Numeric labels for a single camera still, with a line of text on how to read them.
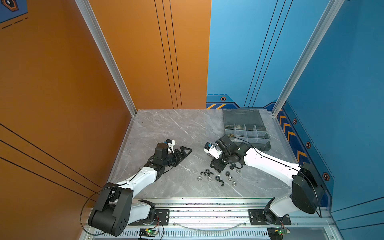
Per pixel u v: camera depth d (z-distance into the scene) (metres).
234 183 0.83
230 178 0.85
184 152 0.77
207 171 0.89
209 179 0.85
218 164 0.72
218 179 0.86
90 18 0.72
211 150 0.74
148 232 0.71
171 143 0.82
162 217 0.73
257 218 0.72
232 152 0.60
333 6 0.70
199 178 0.85
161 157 0.68
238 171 0.89
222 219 0.75
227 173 0.88
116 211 0.41
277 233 0.70
